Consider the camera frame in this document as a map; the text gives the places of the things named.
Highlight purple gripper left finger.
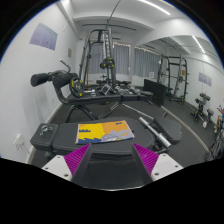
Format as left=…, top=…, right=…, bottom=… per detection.
left=42, top=144, right=91, bottom=182

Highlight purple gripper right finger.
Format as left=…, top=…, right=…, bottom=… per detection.
left=132, top=143, right=182, bottom=182

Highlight yellow orange patterned towel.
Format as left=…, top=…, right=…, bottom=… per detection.
left=76, top=120, right=135, bottom=144

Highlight silver barbell bar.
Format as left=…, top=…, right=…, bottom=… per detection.
left=139, top=117, right=171, bottom=148

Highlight black padded workout bench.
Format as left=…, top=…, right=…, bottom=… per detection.
left=29, top=115, right=183, bottom=158

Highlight black leg curl machine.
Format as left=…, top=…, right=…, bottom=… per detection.
left=30, top=70, right=153, bottom=122

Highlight black plyo box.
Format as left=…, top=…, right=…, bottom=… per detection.
left=143, top=79, right=166, bottom=106

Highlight dumbbell stand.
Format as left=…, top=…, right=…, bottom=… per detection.
left=192, top=93, right=214, bottom=128

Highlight black yellow weight plate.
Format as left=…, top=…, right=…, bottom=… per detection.
left=69, top=78, right=84, bottom=98

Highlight black squat rack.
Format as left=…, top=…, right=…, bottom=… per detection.
left=157, top=55, right=189, bottom=105

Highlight grey window curtains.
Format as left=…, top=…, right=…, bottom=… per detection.
left=88, top=44, right=160, bottom=78

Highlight white wall socket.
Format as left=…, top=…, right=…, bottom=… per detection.
left=13, top=134, right=24, bottom=149

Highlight purple wall poster right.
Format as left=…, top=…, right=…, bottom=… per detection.
left=198, top=73, right=212, bottom=86

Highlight purple wall poster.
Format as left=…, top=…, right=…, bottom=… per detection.
left=30, top=23, right=58, bottom=50
left=198, top=73, right=212, bottom=86

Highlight purple wall poster left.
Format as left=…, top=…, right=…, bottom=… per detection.
left=30, top=23, right=58, bottom=50

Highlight black cable rack machine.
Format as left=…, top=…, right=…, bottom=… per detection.
left=79, top=28, right=116, bottom=88

